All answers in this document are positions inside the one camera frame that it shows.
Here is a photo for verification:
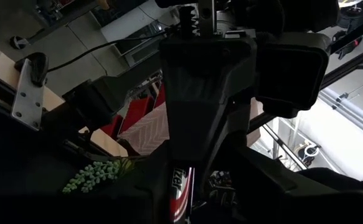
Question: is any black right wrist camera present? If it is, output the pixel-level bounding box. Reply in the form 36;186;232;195
255;32;331;119

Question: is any silver metal bracket plate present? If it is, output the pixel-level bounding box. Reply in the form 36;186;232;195
11;58;45;131

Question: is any red tilted storage bin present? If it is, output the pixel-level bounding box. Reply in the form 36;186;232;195
100;114;123;141
120;96;156;133

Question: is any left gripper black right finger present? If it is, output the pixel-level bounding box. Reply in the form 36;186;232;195
199;147;363;224

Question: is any pink chevron patterned panel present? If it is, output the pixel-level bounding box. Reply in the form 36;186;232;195
118;102;171;156

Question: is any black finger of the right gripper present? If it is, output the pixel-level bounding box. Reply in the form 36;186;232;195
212;93;252;162
166;101;229;161

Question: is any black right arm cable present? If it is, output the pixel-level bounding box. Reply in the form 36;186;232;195
45;29;169;73

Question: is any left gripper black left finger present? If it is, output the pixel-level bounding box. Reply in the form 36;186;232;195
112;146;172;224

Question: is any potted green succulent plant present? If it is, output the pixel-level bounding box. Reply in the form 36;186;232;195
62;158;135;194

